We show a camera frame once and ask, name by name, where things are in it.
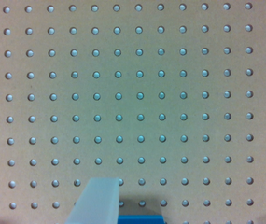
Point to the brown perforated pegboard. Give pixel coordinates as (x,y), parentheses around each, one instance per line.
(167,96)

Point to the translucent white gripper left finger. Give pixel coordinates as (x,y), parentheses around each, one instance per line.
(97,204)

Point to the blue cube block with hole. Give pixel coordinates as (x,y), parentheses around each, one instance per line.
(140,219)

